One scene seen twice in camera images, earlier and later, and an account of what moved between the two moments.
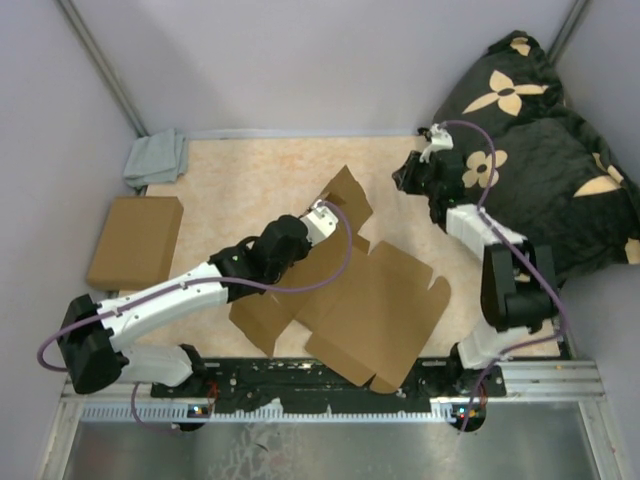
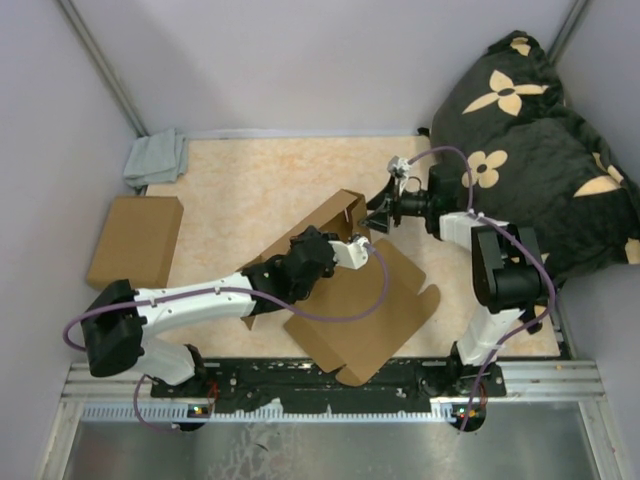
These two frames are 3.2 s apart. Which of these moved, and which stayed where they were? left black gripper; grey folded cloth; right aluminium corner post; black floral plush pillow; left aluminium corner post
Moved: left black gripper
Stayed: black floral plush pillow; grey folded cloth; right aluminium corner post; left aluminium corner post
